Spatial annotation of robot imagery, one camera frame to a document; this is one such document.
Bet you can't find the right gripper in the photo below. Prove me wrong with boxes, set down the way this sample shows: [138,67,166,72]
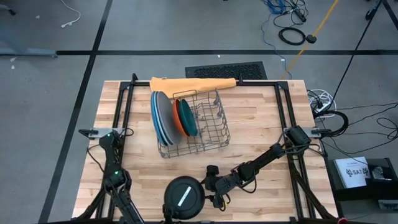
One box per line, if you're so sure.
[205,165,242,212]

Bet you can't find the small black plate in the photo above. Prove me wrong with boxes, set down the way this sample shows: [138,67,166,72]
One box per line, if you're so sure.
[163,175,206,221]

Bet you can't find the grey wire dish rack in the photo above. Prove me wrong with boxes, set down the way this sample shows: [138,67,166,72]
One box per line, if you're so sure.
[157,89,232,159]

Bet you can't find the small dark teal plate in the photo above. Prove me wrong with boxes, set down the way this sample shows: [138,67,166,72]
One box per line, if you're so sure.
[177,98,199,138]

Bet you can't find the small orange plate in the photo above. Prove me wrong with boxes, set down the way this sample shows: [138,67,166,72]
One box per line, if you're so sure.
[172,98,190,138]

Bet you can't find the large grey plate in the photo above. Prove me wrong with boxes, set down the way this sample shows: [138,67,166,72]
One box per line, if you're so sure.
[155,91,184,146]

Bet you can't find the orange cloth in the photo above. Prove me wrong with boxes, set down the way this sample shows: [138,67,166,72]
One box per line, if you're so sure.
[149,77,237,100]

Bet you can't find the grey metal mounting plate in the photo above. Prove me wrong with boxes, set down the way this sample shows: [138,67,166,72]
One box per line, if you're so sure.
[78,128,126,140]
[283,126,324,138]

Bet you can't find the white power strip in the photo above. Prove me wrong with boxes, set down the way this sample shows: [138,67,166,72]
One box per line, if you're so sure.
[313,101,332,115]

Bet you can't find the white printed booklet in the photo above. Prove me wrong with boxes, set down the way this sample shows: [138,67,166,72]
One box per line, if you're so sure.
[335,156,371,189]

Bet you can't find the black side stand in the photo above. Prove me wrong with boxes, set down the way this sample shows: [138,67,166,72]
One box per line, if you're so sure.
[325,157,398,218]

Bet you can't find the black device with sticker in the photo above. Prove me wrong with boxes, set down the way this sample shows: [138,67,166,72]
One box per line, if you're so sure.
[368,166,393,182]

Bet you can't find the grey flat device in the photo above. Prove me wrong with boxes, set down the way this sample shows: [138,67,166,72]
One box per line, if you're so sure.
[377,198,398,211]

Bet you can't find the black power strip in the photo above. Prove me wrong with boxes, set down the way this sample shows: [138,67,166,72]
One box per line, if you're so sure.
[294,7,308,23]

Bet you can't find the black slanted pole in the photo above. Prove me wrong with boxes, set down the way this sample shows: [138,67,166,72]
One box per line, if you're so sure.
[331,0,384,105]

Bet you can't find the grey table base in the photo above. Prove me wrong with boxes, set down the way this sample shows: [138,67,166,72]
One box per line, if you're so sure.
[0,27,58,59]

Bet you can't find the black thin stand leg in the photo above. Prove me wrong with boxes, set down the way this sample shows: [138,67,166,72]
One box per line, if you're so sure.
[381,0,398,22]

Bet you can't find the office chair base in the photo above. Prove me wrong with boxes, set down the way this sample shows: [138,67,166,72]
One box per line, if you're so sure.
[0,3,16,16]

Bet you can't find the black metal table frame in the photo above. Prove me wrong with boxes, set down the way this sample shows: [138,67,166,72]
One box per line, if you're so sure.
[73,73,338,224]

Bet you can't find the white coiled cable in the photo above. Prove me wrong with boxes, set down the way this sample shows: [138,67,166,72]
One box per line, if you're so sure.
[307,88,335,119]

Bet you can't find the thick black cable loop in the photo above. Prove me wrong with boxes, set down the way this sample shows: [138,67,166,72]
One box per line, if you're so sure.
[312,109,349,138]

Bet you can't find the coiled black cable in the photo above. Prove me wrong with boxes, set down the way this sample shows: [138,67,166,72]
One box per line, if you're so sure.
[277,27,307,46]

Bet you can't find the thin black floor cables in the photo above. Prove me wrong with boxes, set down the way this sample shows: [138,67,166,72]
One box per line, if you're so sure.
[322,102,398,156]

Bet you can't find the blue cable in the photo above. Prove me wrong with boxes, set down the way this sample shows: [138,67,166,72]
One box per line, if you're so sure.
[260,0,294,79]

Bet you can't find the white floor cable with plug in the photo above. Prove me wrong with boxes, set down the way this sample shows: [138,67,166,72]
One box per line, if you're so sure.
[59,0,81,29]

